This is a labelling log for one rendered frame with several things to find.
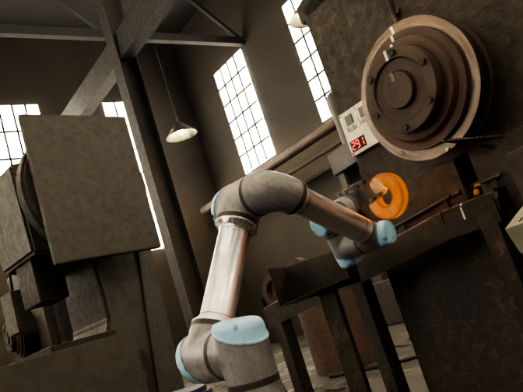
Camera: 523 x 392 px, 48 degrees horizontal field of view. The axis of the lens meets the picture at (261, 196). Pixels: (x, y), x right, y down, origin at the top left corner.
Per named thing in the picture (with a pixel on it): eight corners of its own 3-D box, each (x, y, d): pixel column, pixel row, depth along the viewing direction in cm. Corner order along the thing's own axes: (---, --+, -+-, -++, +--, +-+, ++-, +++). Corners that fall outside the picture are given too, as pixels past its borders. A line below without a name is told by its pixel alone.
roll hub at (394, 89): (391, 146, 200) (363, 72, 206) (458, 109, 179) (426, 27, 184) (380, 147, 197) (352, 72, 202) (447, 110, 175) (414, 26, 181)
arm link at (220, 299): (201, 372, 127) (245, 164, 155) (165, 378, 138) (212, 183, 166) (243, 387, 133) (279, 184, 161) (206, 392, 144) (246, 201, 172)
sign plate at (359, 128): (356, 156, 239) (341, 116, 242) (403, 129, 219) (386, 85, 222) (352, 156, 237) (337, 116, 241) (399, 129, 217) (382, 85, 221)
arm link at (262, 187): (271, 150, 147) (399, 218, 172) (243, 166, 155) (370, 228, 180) (266, 191, 141) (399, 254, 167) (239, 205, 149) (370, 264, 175)
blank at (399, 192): (366, 185, 208) (359, 186, 206) (396, 164, 197) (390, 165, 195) (384, 225, 204) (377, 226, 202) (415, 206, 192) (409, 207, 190)
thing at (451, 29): (400, 179, 212) (356, 62, 221) (515, 122, 176) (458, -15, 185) (388, 181, 208) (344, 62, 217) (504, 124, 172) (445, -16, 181)
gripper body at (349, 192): (369, 176, 192) (347, 188, 184) (382, 198, 192) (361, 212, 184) (353, 183, 198) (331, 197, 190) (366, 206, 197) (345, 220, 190)
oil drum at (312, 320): (352, 358, 517) (320, 260, 534) (402, 349, 471) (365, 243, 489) (303, 380, 480) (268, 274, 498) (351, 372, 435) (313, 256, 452)
